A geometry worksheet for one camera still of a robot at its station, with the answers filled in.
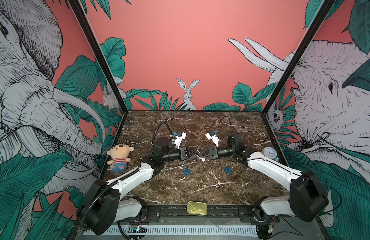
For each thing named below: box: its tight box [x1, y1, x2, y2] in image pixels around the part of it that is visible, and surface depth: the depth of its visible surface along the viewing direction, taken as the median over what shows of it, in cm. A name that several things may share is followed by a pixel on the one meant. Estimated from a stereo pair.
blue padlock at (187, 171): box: [183, 168, 191, 176], surface depth 90 cm
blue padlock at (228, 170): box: [224, 166, 233, 174], surface depth 91 cm
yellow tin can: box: [186, 201, 208, 216], surface depth 74 cm
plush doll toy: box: [107, 144, 135, 173], surface depth 90 cm
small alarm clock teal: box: [261, 146, 279, 162], surface depth 95 cm
